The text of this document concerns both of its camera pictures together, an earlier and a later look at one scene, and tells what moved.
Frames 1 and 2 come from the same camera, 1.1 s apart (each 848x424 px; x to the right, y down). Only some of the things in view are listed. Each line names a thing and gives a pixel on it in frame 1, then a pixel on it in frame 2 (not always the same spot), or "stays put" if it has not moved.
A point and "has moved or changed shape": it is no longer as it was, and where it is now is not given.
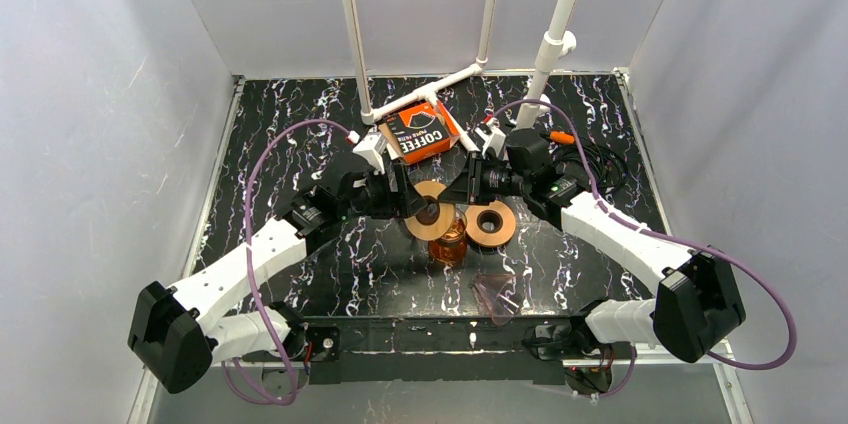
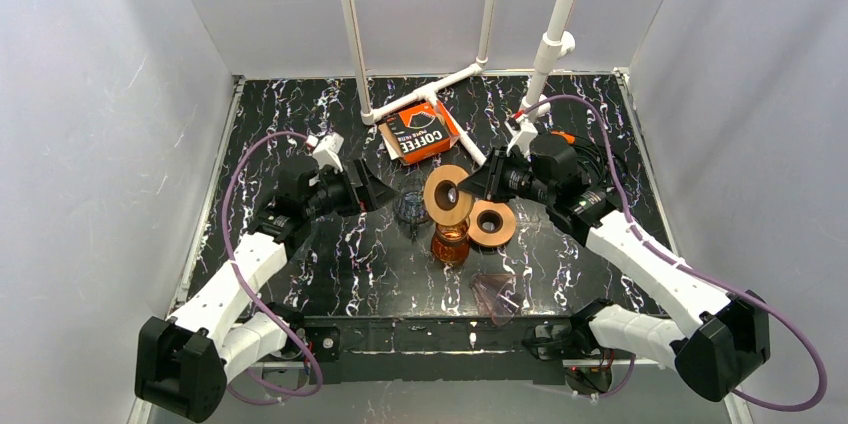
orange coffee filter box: [419, 132] stays put
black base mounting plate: [421, 348] stays put
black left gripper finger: [413, 205] → [378, 194]
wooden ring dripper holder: [446, 219] has moved or changed shape
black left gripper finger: [406, 185] → [367, 177]
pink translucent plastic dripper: [499, 293] stays put
